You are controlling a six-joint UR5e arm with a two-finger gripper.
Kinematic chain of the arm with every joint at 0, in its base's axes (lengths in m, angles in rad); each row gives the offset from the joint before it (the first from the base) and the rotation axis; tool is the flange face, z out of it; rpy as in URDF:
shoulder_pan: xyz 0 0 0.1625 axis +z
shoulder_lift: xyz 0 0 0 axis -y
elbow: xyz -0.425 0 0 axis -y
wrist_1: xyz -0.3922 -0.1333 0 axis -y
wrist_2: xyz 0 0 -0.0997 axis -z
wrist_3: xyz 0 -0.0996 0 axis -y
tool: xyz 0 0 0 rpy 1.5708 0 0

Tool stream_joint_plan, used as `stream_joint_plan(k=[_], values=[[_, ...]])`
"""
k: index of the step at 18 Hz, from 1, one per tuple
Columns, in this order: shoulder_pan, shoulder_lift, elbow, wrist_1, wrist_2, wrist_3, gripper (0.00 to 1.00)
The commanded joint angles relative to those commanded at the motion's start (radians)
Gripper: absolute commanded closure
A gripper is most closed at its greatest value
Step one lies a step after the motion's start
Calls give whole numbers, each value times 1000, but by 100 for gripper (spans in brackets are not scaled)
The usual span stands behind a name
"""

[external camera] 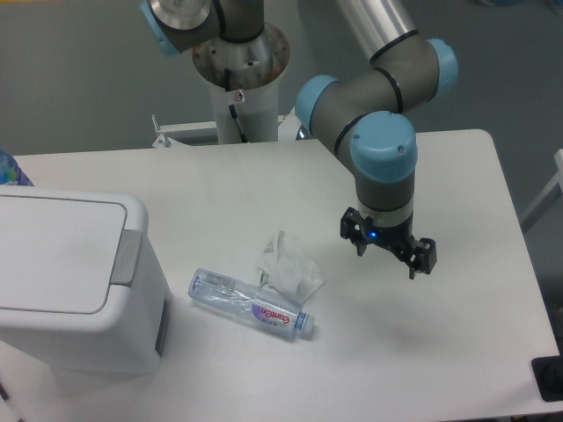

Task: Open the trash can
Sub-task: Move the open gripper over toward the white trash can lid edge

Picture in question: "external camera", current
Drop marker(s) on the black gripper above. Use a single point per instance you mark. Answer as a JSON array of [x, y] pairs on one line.
[[418, 254]]

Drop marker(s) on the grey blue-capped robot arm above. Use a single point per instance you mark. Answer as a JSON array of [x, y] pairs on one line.
[[362, 121]]

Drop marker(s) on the white trash can body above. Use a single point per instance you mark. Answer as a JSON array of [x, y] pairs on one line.
[[127, 335]]

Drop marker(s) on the white trash can lid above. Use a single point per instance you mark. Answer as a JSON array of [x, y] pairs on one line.
[[57, 255]]

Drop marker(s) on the crumpled white paper tissue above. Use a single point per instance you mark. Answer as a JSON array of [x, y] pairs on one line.
[[287, 269]]

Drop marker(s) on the crushed clear plastic bottle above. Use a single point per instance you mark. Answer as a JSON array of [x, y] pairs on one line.
[[265, 309]]

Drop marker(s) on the blue patterned bottle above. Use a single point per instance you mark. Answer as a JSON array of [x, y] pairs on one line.
[[10, 173]]

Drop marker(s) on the white frame at right edge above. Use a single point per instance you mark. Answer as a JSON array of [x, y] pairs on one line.
[[545, 198]]

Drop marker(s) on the black table cable grommet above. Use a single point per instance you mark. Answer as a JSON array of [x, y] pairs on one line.
[[548, 375]]

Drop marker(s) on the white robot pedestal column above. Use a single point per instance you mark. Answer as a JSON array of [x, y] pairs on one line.
[[243, 81]]

